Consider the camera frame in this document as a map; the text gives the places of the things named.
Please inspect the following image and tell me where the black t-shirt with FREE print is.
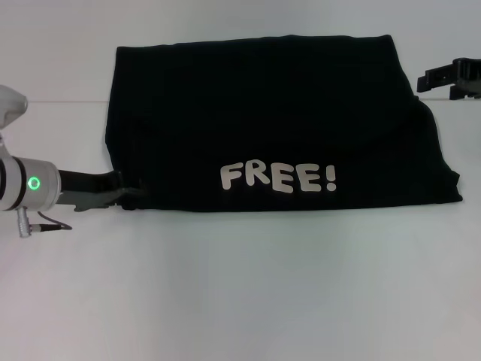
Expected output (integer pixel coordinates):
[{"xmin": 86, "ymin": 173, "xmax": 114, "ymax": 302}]
[{"xmin": 103, "ymin": 34, "xmax": 463, "ymax": 212}]

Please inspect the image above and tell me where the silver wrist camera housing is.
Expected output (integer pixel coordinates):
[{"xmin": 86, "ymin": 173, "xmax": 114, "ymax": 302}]
[{"xmin": 0, "ymin": 84, "xmax": 29, "ymax": 159}]

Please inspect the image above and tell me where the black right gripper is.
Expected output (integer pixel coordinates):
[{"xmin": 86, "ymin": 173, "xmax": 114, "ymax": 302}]
[{"xmin": 417, "ymin": 56, "xmax": 481, "ymax": 101}]

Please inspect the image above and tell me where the black cable with silver plug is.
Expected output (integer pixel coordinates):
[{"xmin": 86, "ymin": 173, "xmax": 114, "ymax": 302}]
[{"xmin": 14, "ymin": 206, "xmax": 74, "ymax": 238}]

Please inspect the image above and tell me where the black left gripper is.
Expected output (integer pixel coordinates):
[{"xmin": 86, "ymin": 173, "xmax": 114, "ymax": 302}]
[{"xmin": 56, "ymin": 169, "xmax": 149, "ymax": 213}]

